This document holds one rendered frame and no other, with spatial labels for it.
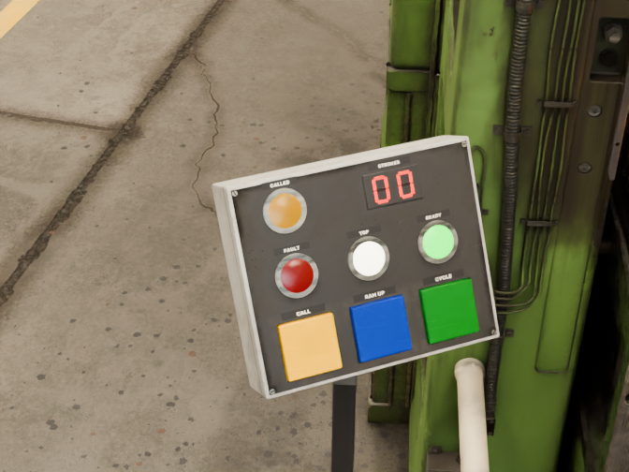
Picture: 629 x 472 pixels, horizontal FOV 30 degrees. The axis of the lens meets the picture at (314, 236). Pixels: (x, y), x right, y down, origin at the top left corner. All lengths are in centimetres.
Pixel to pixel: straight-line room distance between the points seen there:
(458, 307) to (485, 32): 39
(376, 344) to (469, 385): 49
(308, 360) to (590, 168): 57
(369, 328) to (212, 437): 130
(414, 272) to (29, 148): 242
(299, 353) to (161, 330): 158
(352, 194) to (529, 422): 79
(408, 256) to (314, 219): 14
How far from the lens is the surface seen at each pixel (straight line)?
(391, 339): 155
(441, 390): 211
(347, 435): 185
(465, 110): 175
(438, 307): 157
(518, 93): 172
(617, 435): 192
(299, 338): 151
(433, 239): 156
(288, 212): 149
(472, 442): 192
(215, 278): 322
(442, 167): 156
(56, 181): 367
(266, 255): 149
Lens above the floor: 204
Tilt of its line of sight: 37 degrees down
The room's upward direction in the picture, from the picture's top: straight up
